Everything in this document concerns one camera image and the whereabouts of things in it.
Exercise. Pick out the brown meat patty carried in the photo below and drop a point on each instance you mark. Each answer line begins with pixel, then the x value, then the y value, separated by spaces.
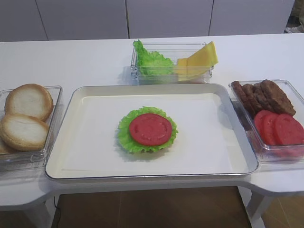
pixel 241 95

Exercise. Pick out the green lettuce leaf on tray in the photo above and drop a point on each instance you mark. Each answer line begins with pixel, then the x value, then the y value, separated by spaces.
pixel 129 144

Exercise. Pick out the green lettuce in container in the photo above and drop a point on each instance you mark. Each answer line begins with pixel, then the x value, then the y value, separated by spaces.
pixel 152 63

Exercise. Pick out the clear lettuce and cheese container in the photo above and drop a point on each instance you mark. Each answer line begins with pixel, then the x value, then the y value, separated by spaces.
pixel 174 51

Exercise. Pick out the flat yellow cheese slice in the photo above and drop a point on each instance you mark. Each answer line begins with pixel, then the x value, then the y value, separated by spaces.
pixel 187 73

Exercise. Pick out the upright yellow cheese slice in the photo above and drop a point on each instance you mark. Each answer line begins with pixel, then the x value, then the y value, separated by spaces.
pixel 205 57

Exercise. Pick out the red tomato slice on tray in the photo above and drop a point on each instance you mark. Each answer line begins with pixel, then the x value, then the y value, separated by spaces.
pixel 150 129

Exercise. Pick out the white rectangular serving tray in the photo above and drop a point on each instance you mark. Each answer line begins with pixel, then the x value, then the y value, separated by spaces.
pixel 210 139

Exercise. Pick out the left red tomato slice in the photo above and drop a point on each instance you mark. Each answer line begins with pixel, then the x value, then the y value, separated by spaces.
pixel 258 120

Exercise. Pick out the middle red tomato slice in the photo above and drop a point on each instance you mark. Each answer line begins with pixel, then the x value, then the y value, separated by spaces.
pixel 272 130

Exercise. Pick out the clear right patty tomato container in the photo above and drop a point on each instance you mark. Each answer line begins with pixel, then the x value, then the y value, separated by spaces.
pixel 264 152

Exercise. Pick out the upper bun half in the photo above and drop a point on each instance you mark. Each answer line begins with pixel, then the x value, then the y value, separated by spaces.
pixel 30 99

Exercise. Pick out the bun half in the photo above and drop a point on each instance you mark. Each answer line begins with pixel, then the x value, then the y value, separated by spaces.
pixel 22 132
pixel 30 99

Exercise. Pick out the clear left bun container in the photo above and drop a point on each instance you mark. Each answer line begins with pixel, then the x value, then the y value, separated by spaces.
pixel 32 159

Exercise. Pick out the front large brown meat patty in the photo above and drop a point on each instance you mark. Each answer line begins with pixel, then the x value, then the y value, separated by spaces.
pixel 277 98

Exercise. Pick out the middle bun half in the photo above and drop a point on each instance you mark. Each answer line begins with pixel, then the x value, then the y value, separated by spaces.
pixel 22 132

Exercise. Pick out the front red tomato slice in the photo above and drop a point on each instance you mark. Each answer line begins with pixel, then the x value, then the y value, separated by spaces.
pixel 288 131

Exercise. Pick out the lowest bun half edge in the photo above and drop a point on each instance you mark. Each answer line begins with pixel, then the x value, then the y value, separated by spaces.
pixel 5 149

